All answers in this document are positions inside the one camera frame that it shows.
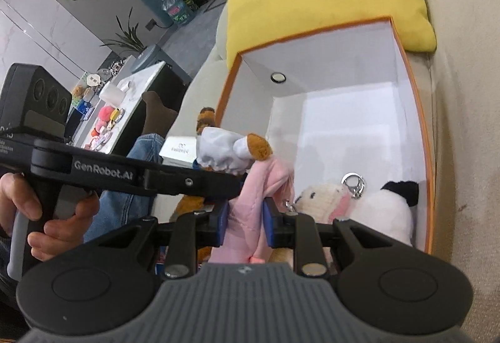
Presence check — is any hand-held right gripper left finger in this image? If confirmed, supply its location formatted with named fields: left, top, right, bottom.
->
left=84, top=201, right=229, bottom=280

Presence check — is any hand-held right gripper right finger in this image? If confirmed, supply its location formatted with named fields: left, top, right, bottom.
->
left=262, top=196, right=415, bottom=278

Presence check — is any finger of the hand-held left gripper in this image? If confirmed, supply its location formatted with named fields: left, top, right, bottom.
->
left=144, top=167, right=242, bottom=201

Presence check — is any white cardboard box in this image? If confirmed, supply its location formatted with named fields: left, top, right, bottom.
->
left=160, top=136, right=202, bottom=169

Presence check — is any brown bear plush white outfit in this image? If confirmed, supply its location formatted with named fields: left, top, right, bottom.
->
left=171, top=106, right=275, bottom=262

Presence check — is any person's left hand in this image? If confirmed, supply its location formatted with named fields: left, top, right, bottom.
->
left=0, top=173, right=101, bottom=262

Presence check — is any cream plush toy pink scarf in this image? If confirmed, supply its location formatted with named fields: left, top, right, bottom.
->
left=293, top=182, right=351, bottom=227

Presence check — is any person's leg in jeans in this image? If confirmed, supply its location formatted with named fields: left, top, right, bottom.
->
left=83, top=91, right=179, bottom=247

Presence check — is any pink fluffy plush ball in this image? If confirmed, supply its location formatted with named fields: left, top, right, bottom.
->
left=94, top=105, right=114, bottom=123

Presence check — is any white toilet paper roll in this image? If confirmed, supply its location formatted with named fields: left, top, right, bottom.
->
left=98, top=80, right=125, bottom=106

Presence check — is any metal keyring clasp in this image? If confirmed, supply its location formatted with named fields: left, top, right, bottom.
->
left=341, top=172, right=368, bottom=199

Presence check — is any white marble coffee table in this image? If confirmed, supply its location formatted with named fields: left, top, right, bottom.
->
left=64, top=61, right=192, bottom=157

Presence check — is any white plush toy black ear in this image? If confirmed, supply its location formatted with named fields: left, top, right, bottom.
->
left=339, top=180, right=421, bottom=247

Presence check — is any potted leafy plant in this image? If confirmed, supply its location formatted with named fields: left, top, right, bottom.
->
left=100, top=7, right=148, bottom=55

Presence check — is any clear water jug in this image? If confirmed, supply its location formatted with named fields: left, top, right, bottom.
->
left=158, top=0, right=195, bottom=26

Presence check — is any beige sofa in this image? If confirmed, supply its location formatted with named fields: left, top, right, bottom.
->
left=150, top=0, right=500, bottom=343

